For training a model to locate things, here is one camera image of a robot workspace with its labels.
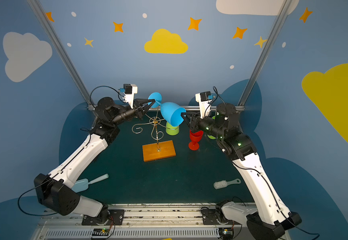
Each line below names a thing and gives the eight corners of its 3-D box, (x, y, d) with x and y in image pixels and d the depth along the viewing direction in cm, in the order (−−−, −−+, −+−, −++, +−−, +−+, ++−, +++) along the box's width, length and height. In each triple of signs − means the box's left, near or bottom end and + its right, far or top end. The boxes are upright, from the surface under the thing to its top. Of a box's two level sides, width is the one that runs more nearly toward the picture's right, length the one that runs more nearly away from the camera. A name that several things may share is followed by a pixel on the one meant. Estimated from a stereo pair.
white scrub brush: (214, 189, 86) (215, 188, 84) (212, 183, 88) (213, 182, 86) (240, 183, 88) (241, 182, 87) (237, 178, 90) (239, 176, 89)
